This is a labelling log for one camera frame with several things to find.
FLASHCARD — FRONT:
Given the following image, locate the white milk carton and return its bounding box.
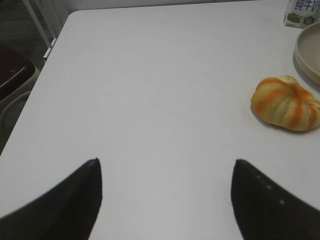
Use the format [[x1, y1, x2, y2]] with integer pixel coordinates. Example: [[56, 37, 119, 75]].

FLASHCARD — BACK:
[[283, 0, 320, 28]]

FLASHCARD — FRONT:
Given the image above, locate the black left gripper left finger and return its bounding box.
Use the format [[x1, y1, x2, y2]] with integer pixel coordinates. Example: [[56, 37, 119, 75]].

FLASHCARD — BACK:
[[0, 158, 103, 240]]

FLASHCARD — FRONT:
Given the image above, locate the dark bin with liner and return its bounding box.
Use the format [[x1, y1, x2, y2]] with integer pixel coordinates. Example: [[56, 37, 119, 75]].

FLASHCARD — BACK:
[[0, 46, 40, 130]]

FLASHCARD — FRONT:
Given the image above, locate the orange striped pumpkin toy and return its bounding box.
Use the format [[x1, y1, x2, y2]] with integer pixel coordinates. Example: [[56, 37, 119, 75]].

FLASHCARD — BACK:
[[250, 75, 320, 132]]

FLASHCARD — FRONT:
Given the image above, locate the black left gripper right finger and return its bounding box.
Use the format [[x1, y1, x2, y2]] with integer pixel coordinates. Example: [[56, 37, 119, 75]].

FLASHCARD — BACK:
[[231, 159, 320, 240]]

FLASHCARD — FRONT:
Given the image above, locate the white metal frame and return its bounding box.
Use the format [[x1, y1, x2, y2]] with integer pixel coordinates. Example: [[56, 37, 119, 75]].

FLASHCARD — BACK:
[[22, 0, 69, 61]]

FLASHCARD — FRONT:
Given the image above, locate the beige round plate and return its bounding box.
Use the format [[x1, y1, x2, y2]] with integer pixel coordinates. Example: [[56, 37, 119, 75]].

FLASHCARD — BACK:
[[293, 22, 320, 92]]

